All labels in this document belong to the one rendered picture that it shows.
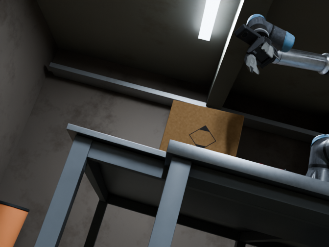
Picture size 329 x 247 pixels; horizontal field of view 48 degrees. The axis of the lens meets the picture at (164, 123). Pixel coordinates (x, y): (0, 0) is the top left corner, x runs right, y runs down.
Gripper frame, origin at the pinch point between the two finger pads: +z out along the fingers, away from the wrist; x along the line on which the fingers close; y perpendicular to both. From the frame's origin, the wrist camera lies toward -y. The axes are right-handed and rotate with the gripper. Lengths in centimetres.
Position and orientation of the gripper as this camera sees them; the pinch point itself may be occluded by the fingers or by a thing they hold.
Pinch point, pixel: (259, 61)
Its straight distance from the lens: 125.8
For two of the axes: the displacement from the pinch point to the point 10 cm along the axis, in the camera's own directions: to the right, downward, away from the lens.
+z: -1.2, 6.2, -7.7
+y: 7.3, 5.9, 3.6
